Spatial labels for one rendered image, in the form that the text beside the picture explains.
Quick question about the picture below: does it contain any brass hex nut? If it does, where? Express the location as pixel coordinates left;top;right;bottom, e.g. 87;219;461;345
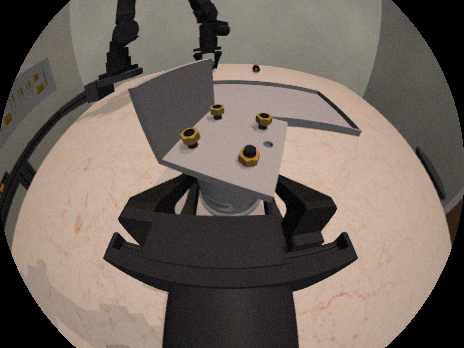
238;148;260;167
256;113;273;126
180;127;200;145
210;104;224;116

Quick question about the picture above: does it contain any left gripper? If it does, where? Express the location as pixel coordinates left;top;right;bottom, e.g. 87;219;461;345
193;35;222;69

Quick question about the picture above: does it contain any grey l-shaped metal bracket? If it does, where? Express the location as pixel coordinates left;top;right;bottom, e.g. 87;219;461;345
128;58;288;203

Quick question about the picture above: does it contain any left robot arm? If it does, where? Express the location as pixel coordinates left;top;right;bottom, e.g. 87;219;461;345
99;0;230;80

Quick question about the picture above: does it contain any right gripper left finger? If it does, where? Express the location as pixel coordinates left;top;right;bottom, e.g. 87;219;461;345
125;173;200;215

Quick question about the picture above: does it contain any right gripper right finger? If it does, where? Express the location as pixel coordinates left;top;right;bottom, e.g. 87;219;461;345
263;174;337;244

